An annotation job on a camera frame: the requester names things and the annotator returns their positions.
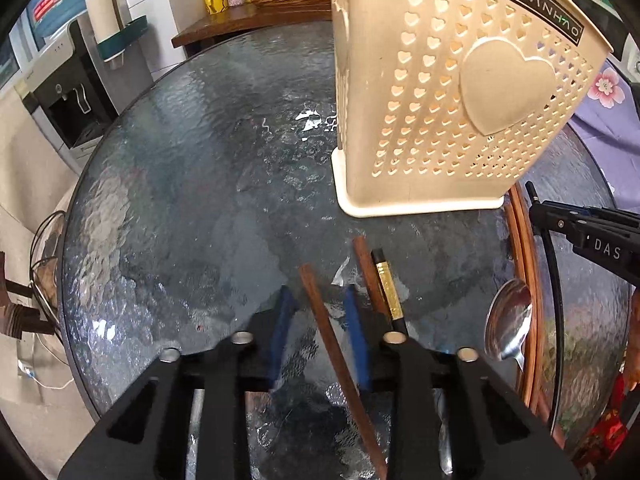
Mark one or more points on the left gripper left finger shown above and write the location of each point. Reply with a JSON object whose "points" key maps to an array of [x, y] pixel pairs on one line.
{"points": [[286, 306]]}

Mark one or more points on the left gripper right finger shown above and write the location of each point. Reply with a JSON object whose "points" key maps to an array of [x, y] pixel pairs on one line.
{"points": [[358, 338]]}

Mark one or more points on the brown wooden chopstick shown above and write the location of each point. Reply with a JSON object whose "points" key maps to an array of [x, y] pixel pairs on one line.
{"points": [[370, 275], [351, 393]]}

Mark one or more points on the black gold-banded chopstick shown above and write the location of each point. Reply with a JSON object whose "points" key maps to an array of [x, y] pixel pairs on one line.
{"points": [[389, 291]]}

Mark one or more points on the purple floral cloth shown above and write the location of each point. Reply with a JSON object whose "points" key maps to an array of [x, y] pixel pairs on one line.
{"points": [[607, 121]]}

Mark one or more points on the stainless steel spoon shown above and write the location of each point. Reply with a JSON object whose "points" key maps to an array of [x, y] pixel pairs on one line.
{"points": [[508, 322]]}

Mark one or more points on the beige perforated utensil holder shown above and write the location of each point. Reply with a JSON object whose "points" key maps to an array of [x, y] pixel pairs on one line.
{"points": [[442, 105]]}

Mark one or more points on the brown wooden stool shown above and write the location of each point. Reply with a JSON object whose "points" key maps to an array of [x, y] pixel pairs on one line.
{"points": [[16, 318]]}

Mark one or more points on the dark wooden side table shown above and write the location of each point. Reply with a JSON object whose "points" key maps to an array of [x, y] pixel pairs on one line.
{"points": [[234, 21]]}

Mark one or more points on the white water dispenser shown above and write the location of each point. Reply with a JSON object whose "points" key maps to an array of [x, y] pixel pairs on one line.
{"points": [[66, 95]]}

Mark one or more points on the yellow mug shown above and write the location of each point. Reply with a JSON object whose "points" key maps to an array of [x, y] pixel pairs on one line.
{"points": [[216, 6]]}

